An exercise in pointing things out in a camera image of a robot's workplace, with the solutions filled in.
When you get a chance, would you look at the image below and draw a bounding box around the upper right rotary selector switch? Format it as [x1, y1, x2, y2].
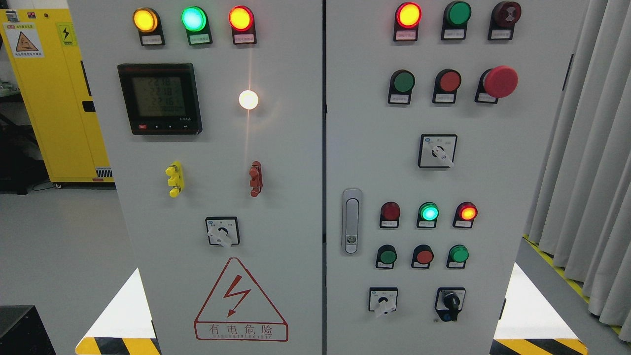
[417, 134, 458, 169]

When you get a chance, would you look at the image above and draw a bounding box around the grey electrical cabinet left door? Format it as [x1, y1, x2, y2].
[68, 0, 323, 355]

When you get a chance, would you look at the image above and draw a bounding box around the lit red-orange indicator light lower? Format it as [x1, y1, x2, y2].
[452, 201, 478, 229]

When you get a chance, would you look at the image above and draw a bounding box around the left door rotary selector switch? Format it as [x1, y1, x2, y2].
[205, 216, 241, 248]

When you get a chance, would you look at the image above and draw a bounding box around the green push button row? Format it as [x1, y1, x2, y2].
[387, 70, 416, 105]
[375, 245, 397, 269]

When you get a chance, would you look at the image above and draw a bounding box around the red electrical hazard warning sticker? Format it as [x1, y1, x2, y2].
[194, 257, 289, 342]

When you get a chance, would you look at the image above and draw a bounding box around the red mushroom emergency stop button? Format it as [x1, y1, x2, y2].
[475, 65, 519, 104]

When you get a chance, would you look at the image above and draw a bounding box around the lower white rotary selector switch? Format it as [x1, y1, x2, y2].
[369, 287, 398, 318]

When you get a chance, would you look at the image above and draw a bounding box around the black digital power meter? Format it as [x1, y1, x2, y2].
[117, 63, 203, 135]

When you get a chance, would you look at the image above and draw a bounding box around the grey curtain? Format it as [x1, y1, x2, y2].
[525, 0, 631, 342]

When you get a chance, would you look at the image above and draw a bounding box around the red indicator light top right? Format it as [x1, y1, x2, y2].
[393, 1, 423, 42]

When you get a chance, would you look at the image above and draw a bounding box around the green push button lower row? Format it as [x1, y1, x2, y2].
[375, 245, 397, 269]

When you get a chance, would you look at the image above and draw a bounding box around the grey electrical cabinet door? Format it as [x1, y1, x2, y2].
[325, 0, 588, 355]
[68, 0, 323, 355]

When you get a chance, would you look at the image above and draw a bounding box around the yellow indicator light top left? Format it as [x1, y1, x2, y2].
[133, 7, 166, 46]

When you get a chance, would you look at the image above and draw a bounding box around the silver cabinet door handle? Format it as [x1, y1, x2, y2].
[341, 188, 363, 255]

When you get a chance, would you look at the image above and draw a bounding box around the red-orange indicator light top left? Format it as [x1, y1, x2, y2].
[228, 6, 257, 45]

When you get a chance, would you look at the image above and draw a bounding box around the green push button upper row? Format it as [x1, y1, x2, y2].
[387, 70, 416, 105]

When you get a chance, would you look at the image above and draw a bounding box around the red test terminal block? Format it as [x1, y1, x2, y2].
[248, 160, 262, 197]

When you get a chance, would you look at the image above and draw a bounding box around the bright white indicator light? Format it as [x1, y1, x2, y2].
[238, 90, 259, 110]

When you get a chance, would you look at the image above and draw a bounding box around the green indicator light top left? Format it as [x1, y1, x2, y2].
[180, 6, 213, 46]

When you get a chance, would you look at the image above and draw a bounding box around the red push button row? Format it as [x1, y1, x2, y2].
[432, 68, 462, 104]
[411, 244, 434, 269]

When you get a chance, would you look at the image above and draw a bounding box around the grey electrical cabinet right door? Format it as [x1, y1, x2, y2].
[325, 0, 588, 355]

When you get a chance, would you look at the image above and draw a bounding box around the black box bottom left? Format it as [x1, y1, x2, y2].
[0, 305, 56, 355]

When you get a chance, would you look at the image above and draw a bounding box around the lit green indicator light lower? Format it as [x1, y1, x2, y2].
[416, 202, 440, 229]

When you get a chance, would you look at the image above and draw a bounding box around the green indicator lamp top right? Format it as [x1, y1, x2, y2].
[440, 1, 472, 40]

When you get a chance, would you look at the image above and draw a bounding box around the yellow test terminal block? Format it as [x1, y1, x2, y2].
[165, 160, 185, 198]

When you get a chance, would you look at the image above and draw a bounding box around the red push button upper row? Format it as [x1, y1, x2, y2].
[432, 68, 462, 104]

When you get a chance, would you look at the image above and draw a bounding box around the raised green button lower right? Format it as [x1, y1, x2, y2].
[446, 245, 470, 269]

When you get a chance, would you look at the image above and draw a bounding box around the yellow safety storage cabinet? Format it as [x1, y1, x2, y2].
[1, 8, 113, 185]

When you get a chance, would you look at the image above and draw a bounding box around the black knob selector switch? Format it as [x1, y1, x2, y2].
[434, 287, 466, 322]

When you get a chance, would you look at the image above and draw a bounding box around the dark red buzzer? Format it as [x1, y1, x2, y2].
[488, 1, 522, 40]

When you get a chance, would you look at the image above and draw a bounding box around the red push button lower row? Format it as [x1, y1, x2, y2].
[411, 244, 434, 269]

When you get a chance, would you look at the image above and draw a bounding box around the dark red indicator light lower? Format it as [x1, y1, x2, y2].
[379, 201, 401, 229]

